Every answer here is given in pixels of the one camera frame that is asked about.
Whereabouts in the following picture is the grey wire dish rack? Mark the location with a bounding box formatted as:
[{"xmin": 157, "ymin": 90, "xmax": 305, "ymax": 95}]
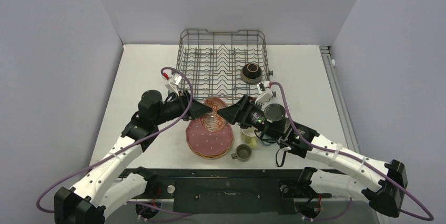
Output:
[{"xmin": 176, "ymin": 29, "xmax": 273, "ymax": 105}]

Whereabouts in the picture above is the orange patterned small bowl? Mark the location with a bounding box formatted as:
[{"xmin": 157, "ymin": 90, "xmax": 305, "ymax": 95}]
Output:
[{"xmin": 200, "ymin": 97, "xmax": 227, "ymax": 133}]

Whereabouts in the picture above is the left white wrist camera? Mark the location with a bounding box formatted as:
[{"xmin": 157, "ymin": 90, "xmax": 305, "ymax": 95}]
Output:
[{"xmin": 163, "ymin": 73, "xmax": 182, "ymax": 96}]

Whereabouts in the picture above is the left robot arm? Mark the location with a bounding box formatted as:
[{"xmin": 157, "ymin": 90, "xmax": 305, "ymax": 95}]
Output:
[{"xmin": 54, "ymin": 90, "xmax": 212, "ymax": 223}]

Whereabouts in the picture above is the small grey cup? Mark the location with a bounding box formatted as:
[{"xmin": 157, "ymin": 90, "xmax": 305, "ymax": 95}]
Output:
[{"xmin": 231, "ymin": 144, "xmax": 252, "ymax": 162}]

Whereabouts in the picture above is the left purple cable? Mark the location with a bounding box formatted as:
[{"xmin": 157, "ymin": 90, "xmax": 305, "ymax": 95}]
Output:
[{"xmin": 36, "ymin": 67, "xmax": 194, "ymax": 213}]

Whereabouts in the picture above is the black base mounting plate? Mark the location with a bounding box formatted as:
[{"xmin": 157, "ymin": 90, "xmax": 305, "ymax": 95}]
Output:
[{"xmin": 136, "ymin": 169, "xmax": 320, "ymax": 215}]

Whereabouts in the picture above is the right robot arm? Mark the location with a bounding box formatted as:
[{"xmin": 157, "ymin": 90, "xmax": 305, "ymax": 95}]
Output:
[{"xmin": 217, "ymin": 95, "xmax": 408, "ymax": 218}]

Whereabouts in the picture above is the yellow plate under pink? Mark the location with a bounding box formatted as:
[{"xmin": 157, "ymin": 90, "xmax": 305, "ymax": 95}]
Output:
[{"xmin": 189, "ymin": 145, "xmax": 232, "ymax": 160}]

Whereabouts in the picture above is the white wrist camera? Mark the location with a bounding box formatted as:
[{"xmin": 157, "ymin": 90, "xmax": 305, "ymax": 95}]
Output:
[
  {"xmin": 163, "ymin": 73, "xmax": 182, "ymax": 96},
  {"xmin": 255, "ymin": 80, "xmax": 275, "ymax": 105}
]

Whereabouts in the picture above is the dark brown glazed bowl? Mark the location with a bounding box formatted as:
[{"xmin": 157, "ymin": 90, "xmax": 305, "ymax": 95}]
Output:
[{"xmin": 240, "ymin": 63, "xmax": 262, "ymax": 85}]

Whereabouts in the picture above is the yellow green mug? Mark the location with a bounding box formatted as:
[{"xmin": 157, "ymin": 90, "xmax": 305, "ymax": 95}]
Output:
[{"xmin": 240, "ymin": 127, "xmax": 258, "ymax": 148}]

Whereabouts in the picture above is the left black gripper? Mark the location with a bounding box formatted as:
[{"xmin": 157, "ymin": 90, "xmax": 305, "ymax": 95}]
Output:
[{"xmin": 153, "ymin": 90, "xmax": 212, "ymax": 126}]

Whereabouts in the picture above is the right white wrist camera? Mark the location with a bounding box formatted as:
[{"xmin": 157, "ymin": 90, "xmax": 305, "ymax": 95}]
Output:
[{"xmin": 255, "ymin": 80, "xmax": 275, "ymax": 105}]

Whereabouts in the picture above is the pink polka dot plate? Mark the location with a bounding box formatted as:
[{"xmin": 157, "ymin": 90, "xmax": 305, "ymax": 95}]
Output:
[{"xmin": 185, "ymin": 120, "xmax": 234, "ymax": 150}]

